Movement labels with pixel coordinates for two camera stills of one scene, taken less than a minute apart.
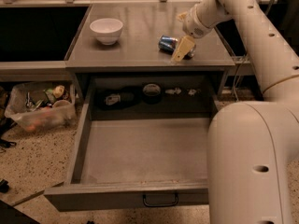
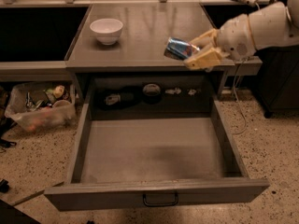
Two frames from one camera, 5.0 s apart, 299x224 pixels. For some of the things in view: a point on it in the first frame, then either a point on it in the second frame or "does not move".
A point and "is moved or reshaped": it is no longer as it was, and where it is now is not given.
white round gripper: [193, 24] to [234, 37]
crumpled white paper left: [176, 91] does not move
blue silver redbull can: [168, 44] is moved or reshaped
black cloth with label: [119, 98] does not move
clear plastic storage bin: [41, 106] does not move
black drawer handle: [162, 204] does not move
